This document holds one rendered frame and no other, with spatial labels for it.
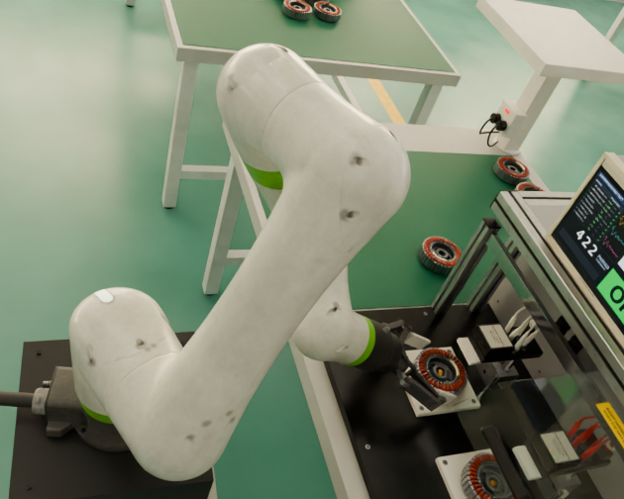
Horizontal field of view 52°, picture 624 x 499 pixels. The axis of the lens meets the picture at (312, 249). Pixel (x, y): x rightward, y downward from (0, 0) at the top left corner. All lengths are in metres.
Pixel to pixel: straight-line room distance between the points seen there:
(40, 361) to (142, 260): 1.34
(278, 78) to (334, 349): 0.49
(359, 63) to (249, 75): 1.70
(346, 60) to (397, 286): 1.09
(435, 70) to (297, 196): 1.96
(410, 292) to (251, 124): 0.91
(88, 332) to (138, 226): 1.72
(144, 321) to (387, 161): 0.42
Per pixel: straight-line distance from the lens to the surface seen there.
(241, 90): 0.76
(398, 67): 2.52
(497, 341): 1.34
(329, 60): 2.39
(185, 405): 0.80
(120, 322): 0.90
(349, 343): 1.07
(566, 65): 1.81
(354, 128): 0.68
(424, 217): 1.81
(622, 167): 1.18
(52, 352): 1.19
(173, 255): 2.51
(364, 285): 1.54
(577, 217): 1.24
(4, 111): 3.15
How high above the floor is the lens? 1.80
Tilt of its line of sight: 42 degrees down
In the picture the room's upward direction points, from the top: 21 degrees clockwise
